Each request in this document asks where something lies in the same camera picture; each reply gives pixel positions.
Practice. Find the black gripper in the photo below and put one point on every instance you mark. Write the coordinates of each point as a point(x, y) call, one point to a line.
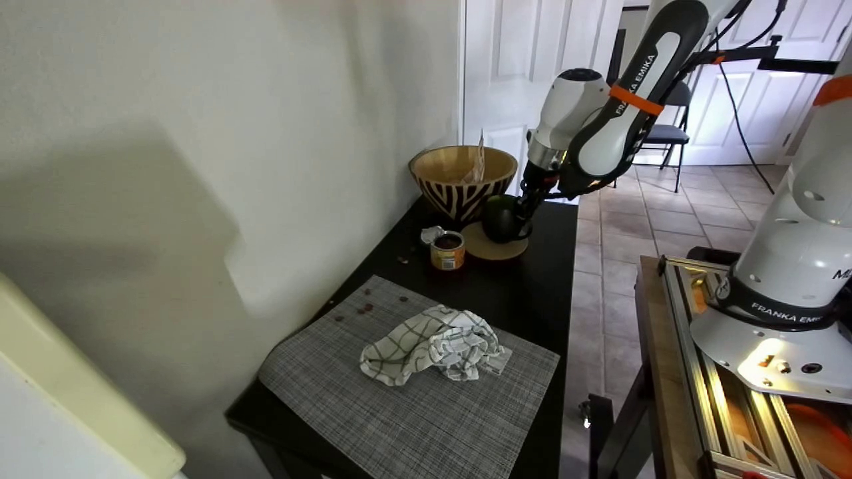
point(540, 186)

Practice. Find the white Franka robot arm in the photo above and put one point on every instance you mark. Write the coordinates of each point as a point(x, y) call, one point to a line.
point(799, 249)

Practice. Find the round cork coaster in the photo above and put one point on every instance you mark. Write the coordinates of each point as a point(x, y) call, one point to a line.
point(490, 252)

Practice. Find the black side table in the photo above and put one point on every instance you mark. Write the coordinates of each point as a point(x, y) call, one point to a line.
point(524, 283)

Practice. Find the wooden bowl with zebra pattern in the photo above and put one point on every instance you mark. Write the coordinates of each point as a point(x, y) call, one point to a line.
point(463, 186)

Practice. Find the white panel door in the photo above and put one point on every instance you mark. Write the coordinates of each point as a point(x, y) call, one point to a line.
point(524, 61)

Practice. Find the dark folding chair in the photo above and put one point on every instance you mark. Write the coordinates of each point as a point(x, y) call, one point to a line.
point(670, 134)

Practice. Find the grey woven placemat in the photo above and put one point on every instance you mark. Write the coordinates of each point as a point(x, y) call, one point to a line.
point(428, 407)

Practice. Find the wooden robot stand with aluminium frame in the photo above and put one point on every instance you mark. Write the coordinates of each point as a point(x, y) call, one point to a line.
point(710, 399)

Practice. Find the black camera boom with orange tape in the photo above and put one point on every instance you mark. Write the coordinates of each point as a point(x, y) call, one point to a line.
point(781, 59)

